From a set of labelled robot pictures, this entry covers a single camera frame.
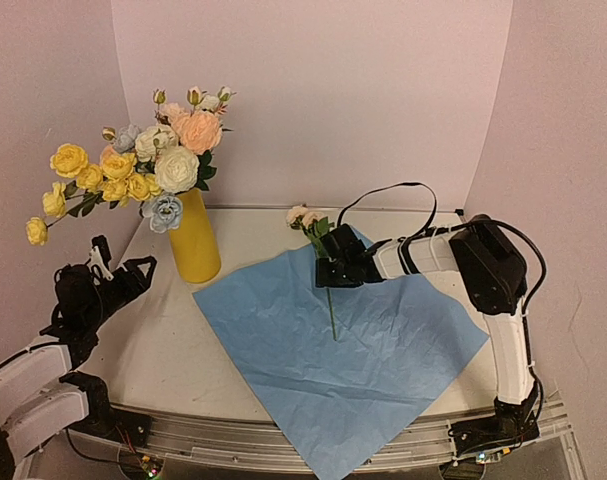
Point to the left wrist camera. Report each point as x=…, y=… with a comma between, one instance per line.
x=99, y=259

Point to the blue and pink flower bunch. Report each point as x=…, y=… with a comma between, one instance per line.
x=186, y=136

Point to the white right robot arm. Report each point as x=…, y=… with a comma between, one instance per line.
x=493, y=272

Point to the yellow vase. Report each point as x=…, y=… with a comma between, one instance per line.
x=193, y=244

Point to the blue wrapping paper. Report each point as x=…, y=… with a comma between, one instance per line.
x=342, y=371

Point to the pale pink rose stem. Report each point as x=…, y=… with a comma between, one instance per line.
x=313, y=224

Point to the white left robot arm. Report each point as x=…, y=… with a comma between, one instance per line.
x=42, y=389

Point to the yellow flower stem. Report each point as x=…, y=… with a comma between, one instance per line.
x=88, y=185

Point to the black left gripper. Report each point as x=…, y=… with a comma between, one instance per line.
x=138, y=282

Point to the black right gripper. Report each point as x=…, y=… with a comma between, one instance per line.
x=334, y=267

